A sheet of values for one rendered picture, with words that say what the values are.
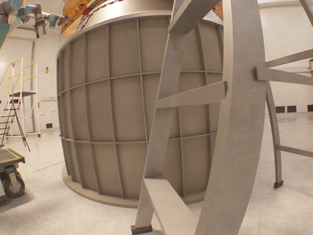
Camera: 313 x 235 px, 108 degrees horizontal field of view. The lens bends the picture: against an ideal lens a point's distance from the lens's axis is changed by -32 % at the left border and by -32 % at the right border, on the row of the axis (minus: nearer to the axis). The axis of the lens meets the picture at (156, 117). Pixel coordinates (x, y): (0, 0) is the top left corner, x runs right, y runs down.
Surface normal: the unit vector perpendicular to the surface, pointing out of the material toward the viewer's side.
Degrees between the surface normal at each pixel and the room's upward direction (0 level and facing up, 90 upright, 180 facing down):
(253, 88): 87
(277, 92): 90
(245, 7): 87
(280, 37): 90
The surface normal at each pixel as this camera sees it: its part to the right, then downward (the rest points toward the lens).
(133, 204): -0.08, -1.00
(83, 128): -0.45, 0.08
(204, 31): 0.35, 0.02
